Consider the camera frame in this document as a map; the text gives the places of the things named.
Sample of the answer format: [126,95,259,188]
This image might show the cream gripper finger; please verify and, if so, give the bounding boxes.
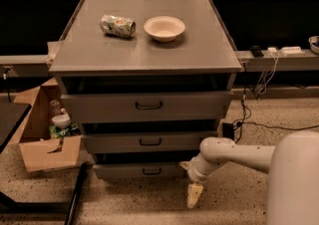
[187,183,203,208]

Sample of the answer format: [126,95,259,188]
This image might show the grey bottom drawer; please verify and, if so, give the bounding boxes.
[93,161,189,180]

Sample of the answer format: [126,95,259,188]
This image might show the grey drawer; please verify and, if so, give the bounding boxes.
[82,130,217,154]
[93,161,189,180]
[62,91,232,123]

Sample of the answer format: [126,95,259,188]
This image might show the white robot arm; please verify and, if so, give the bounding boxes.
[180,130,319,225]

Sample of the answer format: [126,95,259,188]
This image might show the grey middle drawer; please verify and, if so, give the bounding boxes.
[82,130,217,154]

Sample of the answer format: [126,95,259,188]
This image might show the grey top drawer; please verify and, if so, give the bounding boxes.
[62,91,232,123]

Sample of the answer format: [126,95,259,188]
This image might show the grey drawer cabinet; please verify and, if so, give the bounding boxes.
[48,0,242,127]

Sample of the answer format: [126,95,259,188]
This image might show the open cardboard box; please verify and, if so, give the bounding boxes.
[9,79,93,172]

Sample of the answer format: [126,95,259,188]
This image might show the black power adapter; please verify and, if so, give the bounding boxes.
[221,122,234,139]

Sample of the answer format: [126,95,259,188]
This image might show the black left base leg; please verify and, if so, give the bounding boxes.
[64,163,88,225]

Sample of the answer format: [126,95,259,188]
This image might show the small black device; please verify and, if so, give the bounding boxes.
[250,46,263,58]

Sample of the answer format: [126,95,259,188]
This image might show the white bowl in box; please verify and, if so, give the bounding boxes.
[52,113,71,129]

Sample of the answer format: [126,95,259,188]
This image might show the white paper bowl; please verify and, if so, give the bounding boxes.
[144,16,185,43]

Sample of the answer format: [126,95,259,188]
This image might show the green snack bag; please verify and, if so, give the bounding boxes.
[49,123,81,138]

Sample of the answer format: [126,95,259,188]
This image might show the white power strip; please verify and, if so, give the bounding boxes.
[281,46,305,57]

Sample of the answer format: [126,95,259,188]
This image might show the clear plastic bottle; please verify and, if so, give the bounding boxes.
[50,100,62,116]

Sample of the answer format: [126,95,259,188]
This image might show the crushed green drink can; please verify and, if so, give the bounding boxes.
[100,15,136,38]

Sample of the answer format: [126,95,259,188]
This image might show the white bowl on ledge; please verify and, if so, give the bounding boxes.
[308,36,319,54]

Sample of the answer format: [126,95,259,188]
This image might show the black floor cable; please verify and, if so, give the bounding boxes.
[230,63,319,145]

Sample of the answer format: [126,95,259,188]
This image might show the white hanging cables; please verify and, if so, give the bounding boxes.
[253,47,282,100]

